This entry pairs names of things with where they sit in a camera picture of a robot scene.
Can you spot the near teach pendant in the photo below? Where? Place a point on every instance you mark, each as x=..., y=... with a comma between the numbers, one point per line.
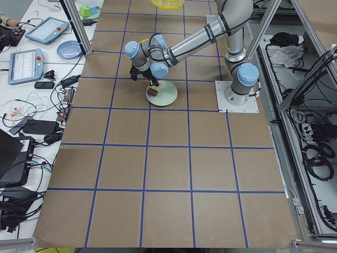
x=25, y=66

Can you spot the black power adapter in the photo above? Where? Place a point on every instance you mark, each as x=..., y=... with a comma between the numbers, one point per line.
x=40, y=127

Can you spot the brown bun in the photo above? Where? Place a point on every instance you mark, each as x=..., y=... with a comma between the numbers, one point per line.
x=152, y=92

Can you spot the green cube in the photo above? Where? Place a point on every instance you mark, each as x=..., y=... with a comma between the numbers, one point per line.
x=84, y=11

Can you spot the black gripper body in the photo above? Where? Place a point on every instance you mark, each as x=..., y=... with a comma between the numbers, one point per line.
x=147, y=75

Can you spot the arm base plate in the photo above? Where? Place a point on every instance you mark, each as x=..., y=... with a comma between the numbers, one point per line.
x=230, y=102

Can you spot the white cloth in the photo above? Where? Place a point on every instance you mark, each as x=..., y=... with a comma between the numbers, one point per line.
x=288, y=56

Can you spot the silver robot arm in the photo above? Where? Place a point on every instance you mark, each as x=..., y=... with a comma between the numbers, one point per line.
x=152, y=58

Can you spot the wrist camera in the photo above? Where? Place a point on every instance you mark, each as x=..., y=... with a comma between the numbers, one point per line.
x=134, y=72

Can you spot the light green plate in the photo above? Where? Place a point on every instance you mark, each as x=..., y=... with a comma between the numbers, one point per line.
x=167, y=94

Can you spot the teach pendant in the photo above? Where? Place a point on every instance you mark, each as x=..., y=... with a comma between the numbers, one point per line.
x=25, y=66
x=47, y=30

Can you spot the light blue cube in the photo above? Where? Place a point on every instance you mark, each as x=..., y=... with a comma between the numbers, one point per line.
x=92, y=9

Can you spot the green tray plate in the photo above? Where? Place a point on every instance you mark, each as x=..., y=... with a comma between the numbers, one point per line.
x=93, y=17

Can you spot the far teach pendant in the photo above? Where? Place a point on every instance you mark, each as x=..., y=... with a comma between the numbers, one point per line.
x=47, y=30

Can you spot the blue plate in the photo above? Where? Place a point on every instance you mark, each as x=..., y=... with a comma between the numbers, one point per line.
x=69, y=50

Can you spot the aluminium frame post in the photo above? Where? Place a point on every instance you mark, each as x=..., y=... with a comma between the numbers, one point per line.
x=75, y=21

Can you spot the black phone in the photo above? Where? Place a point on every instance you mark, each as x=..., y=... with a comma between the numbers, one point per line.
x=43, y=85

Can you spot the black laptop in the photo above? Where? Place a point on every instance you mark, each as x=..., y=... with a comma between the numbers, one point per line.
x=16, y=155

